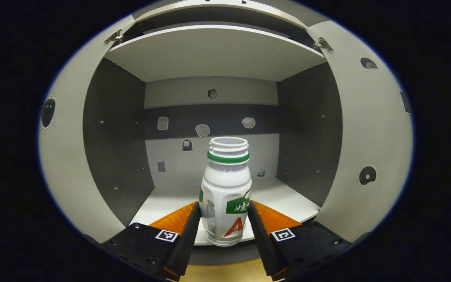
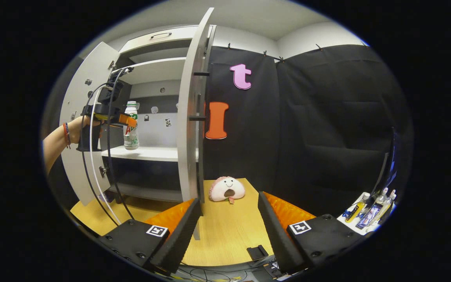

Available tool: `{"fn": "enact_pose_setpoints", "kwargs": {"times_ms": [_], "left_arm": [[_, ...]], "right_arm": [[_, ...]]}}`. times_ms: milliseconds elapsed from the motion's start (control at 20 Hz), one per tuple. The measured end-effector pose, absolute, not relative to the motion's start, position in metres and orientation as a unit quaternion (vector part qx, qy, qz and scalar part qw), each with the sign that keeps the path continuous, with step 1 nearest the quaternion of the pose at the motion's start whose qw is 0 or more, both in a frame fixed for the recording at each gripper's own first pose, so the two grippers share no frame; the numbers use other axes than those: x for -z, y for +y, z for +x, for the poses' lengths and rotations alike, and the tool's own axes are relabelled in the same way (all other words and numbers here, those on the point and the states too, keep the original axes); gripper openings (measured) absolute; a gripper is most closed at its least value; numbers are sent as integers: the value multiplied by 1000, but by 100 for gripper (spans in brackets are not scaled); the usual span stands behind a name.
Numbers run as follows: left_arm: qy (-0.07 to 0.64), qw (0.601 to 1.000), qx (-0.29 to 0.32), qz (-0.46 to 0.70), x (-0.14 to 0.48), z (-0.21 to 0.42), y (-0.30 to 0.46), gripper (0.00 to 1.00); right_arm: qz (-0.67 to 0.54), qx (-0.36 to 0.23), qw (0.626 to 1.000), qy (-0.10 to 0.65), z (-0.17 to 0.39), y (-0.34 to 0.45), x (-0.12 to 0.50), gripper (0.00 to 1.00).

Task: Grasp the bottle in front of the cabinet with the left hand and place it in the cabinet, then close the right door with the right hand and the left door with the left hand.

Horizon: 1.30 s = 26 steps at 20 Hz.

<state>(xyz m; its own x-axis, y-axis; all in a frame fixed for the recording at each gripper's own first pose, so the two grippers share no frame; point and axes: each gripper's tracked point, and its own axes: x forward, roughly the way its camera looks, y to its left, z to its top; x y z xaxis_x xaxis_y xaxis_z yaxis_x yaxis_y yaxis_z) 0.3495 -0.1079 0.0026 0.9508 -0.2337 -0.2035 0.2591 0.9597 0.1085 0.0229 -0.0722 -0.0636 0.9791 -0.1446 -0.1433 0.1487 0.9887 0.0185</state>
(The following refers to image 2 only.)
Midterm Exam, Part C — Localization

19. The clear plastic bottle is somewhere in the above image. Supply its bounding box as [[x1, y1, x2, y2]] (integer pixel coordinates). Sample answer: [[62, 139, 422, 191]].
[[374, 187, 389, 207], [378, 190, 398, 224]]

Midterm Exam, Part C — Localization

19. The pink white plush toy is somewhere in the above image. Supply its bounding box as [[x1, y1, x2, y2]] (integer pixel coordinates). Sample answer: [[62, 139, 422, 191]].
[[209, 176, 246, 204]]

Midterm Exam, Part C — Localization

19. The small black bracket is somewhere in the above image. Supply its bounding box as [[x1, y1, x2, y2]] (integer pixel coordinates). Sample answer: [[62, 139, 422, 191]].
[[247, 245, 269, 261]]

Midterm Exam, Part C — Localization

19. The black cable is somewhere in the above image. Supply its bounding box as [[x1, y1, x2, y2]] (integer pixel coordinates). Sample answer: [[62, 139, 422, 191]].
[[80, 82, 119, 226], [106, 67, 135, 220]]

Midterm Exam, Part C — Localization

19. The black backdrop cloth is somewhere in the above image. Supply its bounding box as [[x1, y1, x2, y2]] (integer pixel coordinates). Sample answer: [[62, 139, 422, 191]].
[[41, 44, 413, 221]]

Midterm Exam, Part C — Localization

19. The white green drink bottle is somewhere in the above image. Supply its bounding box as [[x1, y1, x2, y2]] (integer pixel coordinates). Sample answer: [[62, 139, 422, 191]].
[[123, 101, 140, 151]]

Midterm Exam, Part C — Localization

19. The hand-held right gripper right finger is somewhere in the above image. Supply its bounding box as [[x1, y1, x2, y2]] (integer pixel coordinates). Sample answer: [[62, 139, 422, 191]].
[[258, 191, 364, 275]]

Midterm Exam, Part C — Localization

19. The white side table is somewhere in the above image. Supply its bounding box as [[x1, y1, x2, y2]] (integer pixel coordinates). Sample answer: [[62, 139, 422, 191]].
[[337, 195, 399, 236]]

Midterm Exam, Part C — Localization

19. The blue flat packet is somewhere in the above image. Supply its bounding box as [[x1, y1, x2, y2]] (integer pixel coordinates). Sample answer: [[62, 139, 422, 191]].
[[355, 204, 384, 230]]

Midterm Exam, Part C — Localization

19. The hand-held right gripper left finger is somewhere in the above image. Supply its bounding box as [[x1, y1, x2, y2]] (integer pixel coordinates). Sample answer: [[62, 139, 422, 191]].
[[99, 198, 203, 275]]

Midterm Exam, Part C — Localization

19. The black door handle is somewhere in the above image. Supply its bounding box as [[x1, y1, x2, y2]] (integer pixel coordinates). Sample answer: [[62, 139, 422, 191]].
[[188, 70, 211, 122]]

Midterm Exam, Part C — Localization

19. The white open cabinet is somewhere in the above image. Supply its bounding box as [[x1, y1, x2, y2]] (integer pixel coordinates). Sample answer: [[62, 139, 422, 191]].
[[100, 24, 216, 204]]

